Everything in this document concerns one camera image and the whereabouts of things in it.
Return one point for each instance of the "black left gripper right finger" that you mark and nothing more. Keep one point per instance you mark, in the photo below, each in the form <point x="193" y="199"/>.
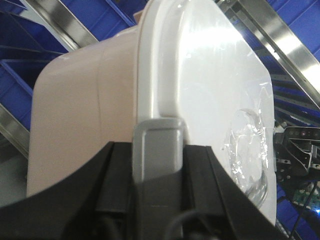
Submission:
<point x="216" y="208"/>

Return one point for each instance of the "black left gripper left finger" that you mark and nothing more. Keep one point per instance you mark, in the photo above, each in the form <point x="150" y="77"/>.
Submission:
<point x="93" y="203"/>

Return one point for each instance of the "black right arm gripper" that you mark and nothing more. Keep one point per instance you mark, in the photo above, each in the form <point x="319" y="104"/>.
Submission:
<point x="297" y="154"/>

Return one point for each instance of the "white lidded storage bin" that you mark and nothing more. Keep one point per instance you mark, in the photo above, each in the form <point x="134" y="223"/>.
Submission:
<point x="184" y="59"/>

